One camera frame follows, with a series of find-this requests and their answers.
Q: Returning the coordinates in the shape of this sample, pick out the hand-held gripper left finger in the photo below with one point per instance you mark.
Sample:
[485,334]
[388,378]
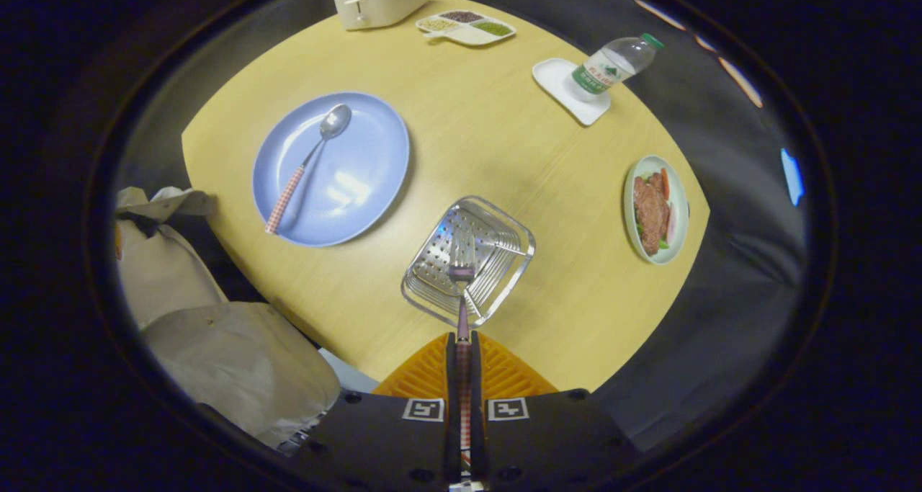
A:
[374,441]

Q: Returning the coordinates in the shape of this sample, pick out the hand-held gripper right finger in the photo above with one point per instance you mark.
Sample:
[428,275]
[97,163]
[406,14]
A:
[555,441]

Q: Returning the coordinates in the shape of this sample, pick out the plain beige bag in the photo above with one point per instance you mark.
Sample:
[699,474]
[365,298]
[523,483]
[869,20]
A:
[238,362]

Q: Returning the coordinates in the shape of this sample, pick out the perforated metal basket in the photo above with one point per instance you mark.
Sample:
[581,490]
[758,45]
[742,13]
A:
[500,240]

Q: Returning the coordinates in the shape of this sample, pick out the plate of meat and vegetables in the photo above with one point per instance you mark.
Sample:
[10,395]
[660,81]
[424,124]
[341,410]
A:
[652,211]

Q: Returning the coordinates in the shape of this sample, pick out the blue plate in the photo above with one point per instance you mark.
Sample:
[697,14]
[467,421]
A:
[353,182]

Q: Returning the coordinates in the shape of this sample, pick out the beige bag with orange label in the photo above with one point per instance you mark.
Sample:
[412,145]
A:
[158,269]

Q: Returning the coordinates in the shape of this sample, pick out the white square coaster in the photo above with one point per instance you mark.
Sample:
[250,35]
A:
[555,78]

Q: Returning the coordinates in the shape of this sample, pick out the clear water bottle green cap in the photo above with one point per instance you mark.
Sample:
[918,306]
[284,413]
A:
[612,63]

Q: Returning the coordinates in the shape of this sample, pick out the white divided dish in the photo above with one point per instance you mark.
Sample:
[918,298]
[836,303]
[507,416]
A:
[468,35]

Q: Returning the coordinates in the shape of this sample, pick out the white toaster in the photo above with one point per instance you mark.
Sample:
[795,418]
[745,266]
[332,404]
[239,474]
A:
[382,2]

